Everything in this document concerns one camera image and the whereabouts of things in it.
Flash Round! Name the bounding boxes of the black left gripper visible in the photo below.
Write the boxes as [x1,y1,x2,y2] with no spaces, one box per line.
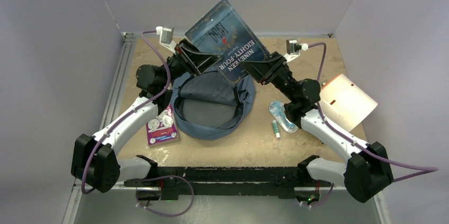
[158,39,221,88]

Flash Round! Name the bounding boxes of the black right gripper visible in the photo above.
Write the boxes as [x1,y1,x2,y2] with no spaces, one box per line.
[238,51,297,102]

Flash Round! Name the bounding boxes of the dark blue paperback book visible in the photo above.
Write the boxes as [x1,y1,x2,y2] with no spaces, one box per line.
[185,0,271,86]

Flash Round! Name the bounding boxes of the blue fabric backpack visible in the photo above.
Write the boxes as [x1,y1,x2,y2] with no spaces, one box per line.
[171,69,256,140]

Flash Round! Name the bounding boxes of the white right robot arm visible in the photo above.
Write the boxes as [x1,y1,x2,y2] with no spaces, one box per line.
[240,53,394,203]

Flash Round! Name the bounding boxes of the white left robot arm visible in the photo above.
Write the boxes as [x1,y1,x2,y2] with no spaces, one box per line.
[71,39,222,194]

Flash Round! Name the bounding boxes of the light blue scissors blister pack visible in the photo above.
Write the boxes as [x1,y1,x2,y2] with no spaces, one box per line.
[268,101,298,133]

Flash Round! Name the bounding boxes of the green white glue stick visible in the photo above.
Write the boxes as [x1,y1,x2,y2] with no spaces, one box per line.
[272,120,281,139]

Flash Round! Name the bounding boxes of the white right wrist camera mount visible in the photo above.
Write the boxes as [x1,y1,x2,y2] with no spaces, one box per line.
[284,39,309,63]

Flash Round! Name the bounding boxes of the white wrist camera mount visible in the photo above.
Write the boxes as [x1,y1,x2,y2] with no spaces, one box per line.
[284,39,309,63]
[155,26,177,53]

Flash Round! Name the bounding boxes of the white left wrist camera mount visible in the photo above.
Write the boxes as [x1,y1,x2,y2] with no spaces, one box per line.
[155,26,177,53]

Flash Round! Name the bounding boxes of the white orange-edged ring binder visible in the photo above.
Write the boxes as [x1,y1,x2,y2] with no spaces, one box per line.
[320,74,378,132]

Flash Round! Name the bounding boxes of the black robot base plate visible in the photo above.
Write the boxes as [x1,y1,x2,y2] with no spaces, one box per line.
[124,166,330,200]

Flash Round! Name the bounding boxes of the aluminium frame rails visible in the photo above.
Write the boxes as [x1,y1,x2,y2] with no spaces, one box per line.
[63,32,391,224]

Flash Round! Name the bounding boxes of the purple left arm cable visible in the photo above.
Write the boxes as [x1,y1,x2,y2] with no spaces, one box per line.
[81,30,196,218]

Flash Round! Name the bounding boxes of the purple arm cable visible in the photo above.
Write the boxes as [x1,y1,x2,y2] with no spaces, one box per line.
[301,42,439,209]
[81,30,196,218]

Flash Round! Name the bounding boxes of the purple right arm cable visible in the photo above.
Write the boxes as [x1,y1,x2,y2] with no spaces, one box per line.
[301,42,439,209]

